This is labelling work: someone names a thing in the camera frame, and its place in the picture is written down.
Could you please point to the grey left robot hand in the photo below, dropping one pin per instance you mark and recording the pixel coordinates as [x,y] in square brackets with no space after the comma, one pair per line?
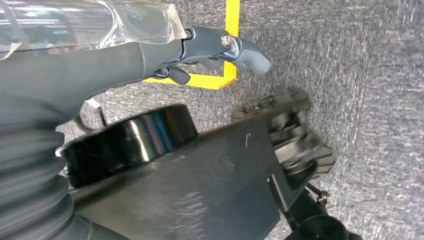
[66,66]

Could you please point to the yellow floor tape marking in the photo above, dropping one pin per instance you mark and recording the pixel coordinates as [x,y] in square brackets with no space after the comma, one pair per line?
[205,81]

